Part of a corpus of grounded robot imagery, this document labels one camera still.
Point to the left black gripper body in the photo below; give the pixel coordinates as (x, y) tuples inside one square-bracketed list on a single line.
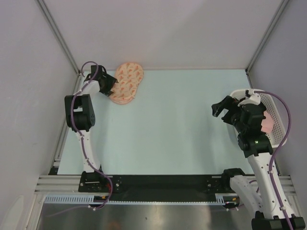
[(108, 83)]

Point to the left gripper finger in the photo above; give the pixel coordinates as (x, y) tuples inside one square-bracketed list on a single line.
[(110, 79), (107, 92)]

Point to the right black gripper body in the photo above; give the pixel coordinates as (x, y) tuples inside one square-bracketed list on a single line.
[(236, 112)]

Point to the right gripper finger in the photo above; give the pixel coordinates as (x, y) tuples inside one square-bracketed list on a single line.
[(228, 118), (217, 108)]

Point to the pink patterned laundry bag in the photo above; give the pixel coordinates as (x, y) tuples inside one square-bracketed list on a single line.
[(129, 76)]

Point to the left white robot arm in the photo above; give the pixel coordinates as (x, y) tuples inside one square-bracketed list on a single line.
[(79, 111)]

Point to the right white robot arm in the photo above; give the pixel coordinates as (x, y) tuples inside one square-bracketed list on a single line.
[(269, 208)]

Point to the pink garment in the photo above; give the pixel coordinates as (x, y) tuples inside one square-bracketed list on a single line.
[(267, 123)]

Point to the white plastic basket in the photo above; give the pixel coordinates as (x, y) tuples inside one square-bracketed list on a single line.
[(278, 130)]

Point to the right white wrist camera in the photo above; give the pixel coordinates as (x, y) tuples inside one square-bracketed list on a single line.
[(250, 98)]

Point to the left aluminium corner post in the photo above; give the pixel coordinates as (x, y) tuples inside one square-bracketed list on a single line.
[(57, 34)]

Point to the aluminium corner post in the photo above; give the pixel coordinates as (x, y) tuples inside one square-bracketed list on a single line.
[(275, 19), (57, 34)]

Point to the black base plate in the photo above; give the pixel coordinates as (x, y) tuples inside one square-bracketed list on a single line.
[(156, 188)]

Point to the right aluminium corner post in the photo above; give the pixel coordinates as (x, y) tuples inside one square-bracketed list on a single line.
[(275, 19)]

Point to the white slotted cable duct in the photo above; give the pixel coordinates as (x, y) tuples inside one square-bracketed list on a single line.
[(75, 199)]

